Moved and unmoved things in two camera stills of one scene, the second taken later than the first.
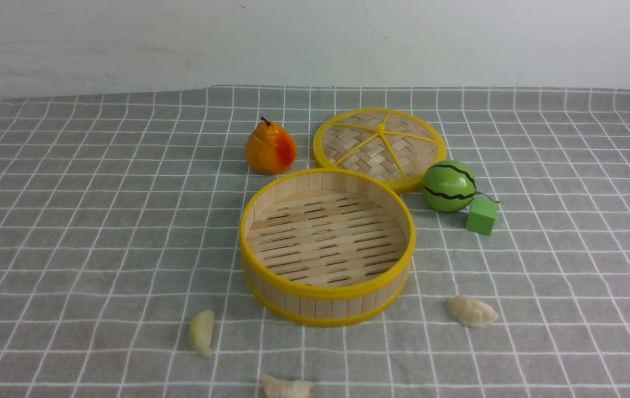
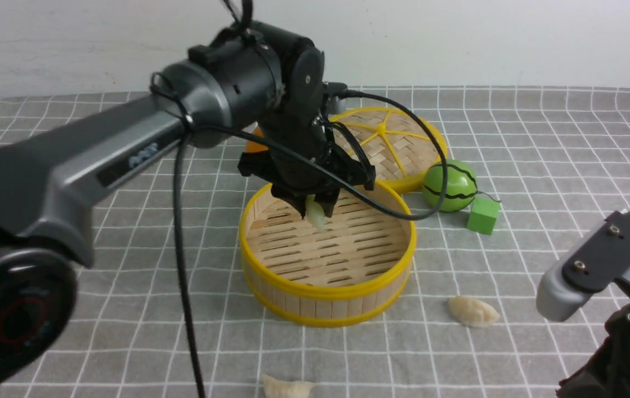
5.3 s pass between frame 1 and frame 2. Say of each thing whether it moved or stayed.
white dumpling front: stayed
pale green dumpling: moved
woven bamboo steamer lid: stayed
